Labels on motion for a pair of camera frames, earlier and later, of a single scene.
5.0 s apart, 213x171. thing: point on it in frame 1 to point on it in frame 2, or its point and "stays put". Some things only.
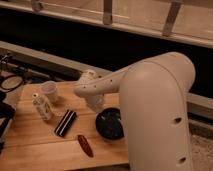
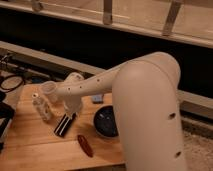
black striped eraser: x=65 y=123 stays put
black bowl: x=109 y=125 stays put
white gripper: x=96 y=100 to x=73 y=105
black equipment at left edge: x=7 y=111 stays put
